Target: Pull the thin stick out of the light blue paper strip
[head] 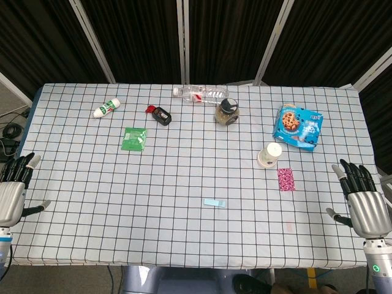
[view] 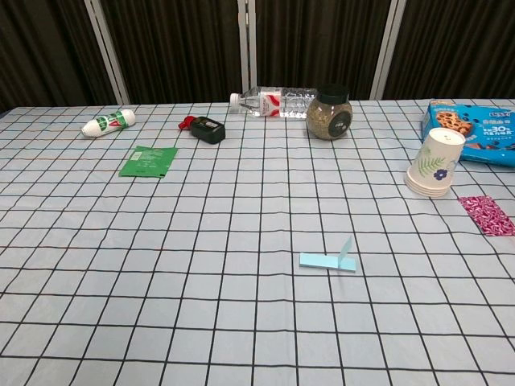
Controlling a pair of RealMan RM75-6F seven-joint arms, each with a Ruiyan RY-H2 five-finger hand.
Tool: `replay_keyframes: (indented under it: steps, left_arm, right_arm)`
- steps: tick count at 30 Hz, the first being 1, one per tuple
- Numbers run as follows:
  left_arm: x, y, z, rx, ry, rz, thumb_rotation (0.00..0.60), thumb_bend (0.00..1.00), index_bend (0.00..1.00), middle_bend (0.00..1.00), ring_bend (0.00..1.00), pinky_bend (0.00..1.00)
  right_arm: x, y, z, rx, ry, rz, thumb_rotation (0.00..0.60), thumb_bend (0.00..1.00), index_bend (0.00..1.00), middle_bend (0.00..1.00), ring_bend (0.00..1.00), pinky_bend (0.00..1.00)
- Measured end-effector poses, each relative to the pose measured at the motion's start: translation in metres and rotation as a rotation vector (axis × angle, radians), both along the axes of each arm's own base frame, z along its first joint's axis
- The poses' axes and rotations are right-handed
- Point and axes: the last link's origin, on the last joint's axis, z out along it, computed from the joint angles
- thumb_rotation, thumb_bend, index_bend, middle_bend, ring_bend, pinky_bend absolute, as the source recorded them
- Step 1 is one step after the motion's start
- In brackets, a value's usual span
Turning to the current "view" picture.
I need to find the black box with red tab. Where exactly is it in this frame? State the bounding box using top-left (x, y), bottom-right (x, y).
top-left (178, 115), bottom-right (227, 145)

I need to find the light blue checkered tablecloth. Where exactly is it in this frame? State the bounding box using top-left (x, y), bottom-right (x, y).
top-left (0, 97), bottom-right (515, 386)

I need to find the clear plastic water bottle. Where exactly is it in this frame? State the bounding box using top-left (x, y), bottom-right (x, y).
top-left (229, 85), bottom-right (319, 119)

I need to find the glass jar black lid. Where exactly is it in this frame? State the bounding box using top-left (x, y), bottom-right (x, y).
top-left (306, 84), bottom-right (354, 141)

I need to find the green foil packet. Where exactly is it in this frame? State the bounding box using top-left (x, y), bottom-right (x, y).
top-left (118, 145), bottom-right (179, 179)

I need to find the dark pleated curtain panel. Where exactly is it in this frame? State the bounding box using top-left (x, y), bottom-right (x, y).
top-left (0, 0), bottom-right (118, 114)
top-left (253, 0), bottom-right (394, 101)
top-left (98, 0), bottom-right (247, 104)
top-left (381, 0), bottom-right (515, 101)

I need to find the white bottle green label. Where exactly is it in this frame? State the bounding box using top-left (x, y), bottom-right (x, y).
top-left (80, 109), bottom-right (136, 138)

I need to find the floral paper cup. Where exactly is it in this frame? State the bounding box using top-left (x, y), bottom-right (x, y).
top-left (404, 179), bottom-right (450, 199)
top-left (405, 175), bottom-right (451, 195)
top-left (406, 172), bottom-right (452, 192)
top-left (406, 127), bottom-right (467, 189)

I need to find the pink patterned packet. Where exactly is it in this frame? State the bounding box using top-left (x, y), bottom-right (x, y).
top-left (458, 195), bottom-right (515, 238)

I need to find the blue cookie box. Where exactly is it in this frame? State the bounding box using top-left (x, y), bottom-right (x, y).
top-left (421, 99), bottom-right (515, 168)

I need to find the white screen frame post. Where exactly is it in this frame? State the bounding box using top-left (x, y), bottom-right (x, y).
top-left (370, 0), bottom-right (406, 101)
top-left (84, 0), bottom-right (130, 105)
top-left (238, 0), bottom-right (258, 94)

